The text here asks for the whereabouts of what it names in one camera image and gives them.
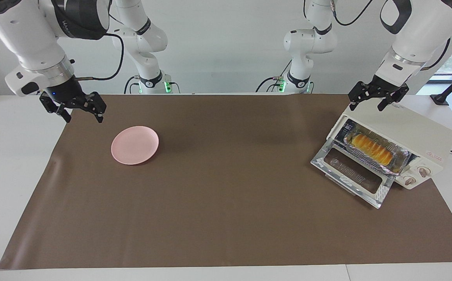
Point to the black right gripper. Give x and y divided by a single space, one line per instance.
68 93

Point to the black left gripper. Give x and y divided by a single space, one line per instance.
380 89

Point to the golden sliced bread loaf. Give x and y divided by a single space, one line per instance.
372 148

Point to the aluminium foil tray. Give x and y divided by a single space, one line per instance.
399 158

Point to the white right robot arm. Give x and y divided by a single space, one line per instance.
27 35

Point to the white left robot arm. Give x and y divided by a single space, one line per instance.
420 35

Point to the cream toaster oven body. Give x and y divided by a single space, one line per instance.
417 132

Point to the cream oven knob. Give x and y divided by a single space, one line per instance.
424 172
410 180

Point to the pink round plate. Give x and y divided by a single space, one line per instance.
134 145

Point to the brown table mat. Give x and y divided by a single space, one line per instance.
229 195

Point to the glass oven door metal frame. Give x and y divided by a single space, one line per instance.
321 160

